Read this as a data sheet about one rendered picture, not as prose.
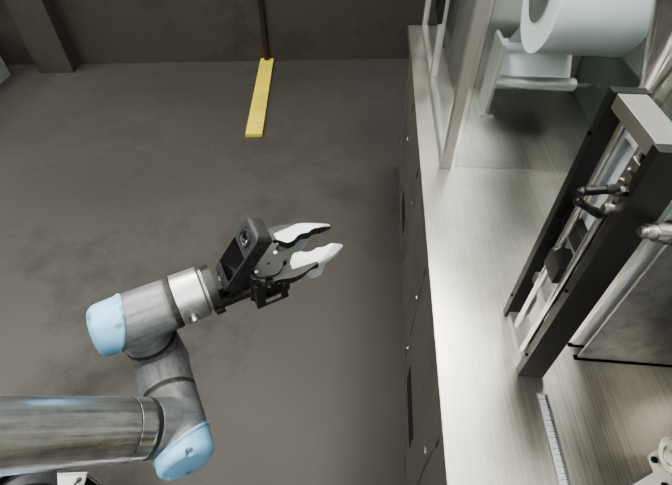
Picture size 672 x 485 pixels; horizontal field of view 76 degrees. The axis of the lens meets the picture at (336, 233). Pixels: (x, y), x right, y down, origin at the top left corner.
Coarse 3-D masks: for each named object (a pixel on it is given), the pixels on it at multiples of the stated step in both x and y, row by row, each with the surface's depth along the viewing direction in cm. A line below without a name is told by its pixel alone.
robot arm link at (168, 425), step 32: (160, 384) 59; (192, 384) 62; (0, 416) 41; (32, 416) 43; (64, 416) 45; (96, 416) 48; (128, 416) 51; (160, 416) 54; (192, 416) 57; (0, 448) 40; (32, 448) 42; (64, 448) 45; (96, 448) 47; (128, 448) 50; (160, 448) 53; (192, 448) 54
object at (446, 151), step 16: (480, 0) 101; (480, 16) 104; (480, 32) 106; (464, 48) 112; (432, 64) 171; (464, 64) 112; (432, 80) 172; (464, 80) 115; (432, 96) 165; (464, 96) 118; (448, 128) 128; (448, 144) 130; (448, 160) 134
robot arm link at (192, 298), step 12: (168, 276) 61; (180, 276) 60; (192, 276) 60; (180, 288) 59; (192, 288) 59; (204, 288) 60; (180, 300) 58; (192, 300) 59; (204, 300) 59; (180, 312) 58; (192, 312) 59; (204, 312) 60
